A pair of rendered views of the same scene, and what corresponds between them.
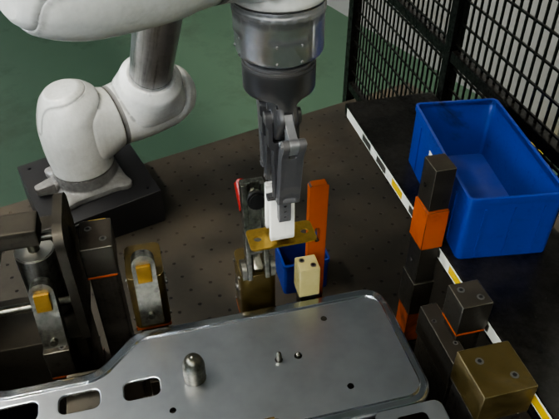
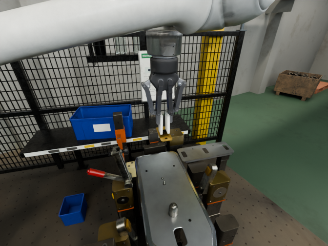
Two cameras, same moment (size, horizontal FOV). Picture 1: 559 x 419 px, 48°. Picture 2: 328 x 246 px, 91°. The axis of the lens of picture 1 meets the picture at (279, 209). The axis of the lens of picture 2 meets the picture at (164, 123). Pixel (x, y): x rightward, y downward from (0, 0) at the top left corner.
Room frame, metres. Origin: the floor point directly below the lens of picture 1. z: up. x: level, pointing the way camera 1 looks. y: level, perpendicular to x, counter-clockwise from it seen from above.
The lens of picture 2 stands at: (0.58, 0.46, 1.55)
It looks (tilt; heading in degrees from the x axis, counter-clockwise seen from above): 30 degrees down; 270
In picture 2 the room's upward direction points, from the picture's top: straight up
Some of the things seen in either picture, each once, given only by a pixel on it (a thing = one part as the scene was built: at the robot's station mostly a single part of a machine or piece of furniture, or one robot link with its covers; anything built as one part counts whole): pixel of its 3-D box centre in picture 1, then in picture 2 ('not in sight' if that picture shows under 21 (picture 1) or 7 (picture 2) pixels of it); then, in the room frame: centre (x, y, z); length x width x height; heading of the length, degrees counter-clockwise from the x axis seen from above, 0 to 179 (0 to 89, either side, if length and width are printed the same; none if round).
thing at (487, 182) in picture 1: (477, 173); (105, 121); (0.92, -0.36, 1.10); 0.30 x 0.17 x 0.13; 7
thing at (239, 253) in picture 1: (254, 324); (123, 212); (0.75, 0.05, 0.87); 0.10 x 0.07 x 0.35; 14
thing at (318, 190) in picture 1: (313, 295); (126, 180); (0.76, -0.06, 0.95); 0.03 x 0.01 x 0.50; 104
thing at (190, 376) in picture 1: (194, 370); (173, 210); (0.55, 0.12, 1.02); 0.03 x 0.03 x 0.07
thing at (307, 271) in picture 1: (304, 335); (134, 192); (0.72, -0.04, 0.88); 0.04 x 0.04 x 0.37; 14
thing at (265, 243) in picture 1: (280, 233); (163, 132); (0.58, 0.00, 1.25); 0.08 x 0.04 x 0.01; 104
